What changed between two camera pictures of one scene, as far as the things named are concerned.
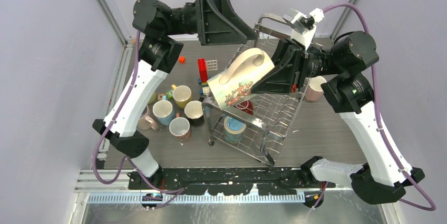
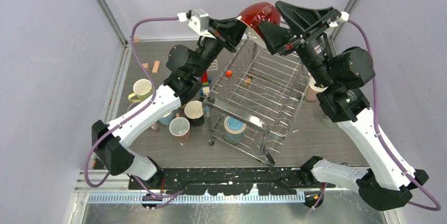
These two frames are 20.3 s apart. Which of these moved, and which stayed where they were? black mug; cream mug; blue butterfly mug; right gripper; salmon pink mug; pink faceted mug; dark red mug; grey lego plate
Moved: cream mug; right gripper; dark red mug
Stayed: pink faceted mug; blue butterfly mug; salmon pink mug; black mug; grey lego plate
